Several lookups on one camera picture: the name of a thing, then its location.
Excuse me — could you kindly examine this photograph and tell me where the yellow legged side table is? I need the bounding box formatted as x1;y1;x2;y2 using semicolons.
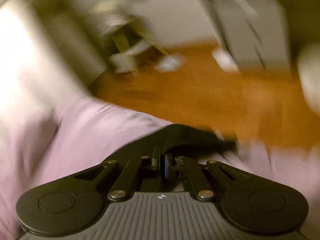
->
92;0;171;74

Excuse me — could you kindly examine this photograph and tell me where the black garment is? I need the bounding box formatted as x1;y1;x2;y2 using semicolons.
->
104;124;236;165

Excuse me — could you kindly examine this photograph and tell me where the purple bed sheet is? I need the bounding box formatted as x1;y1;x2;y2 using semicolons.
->
0;4;320;240

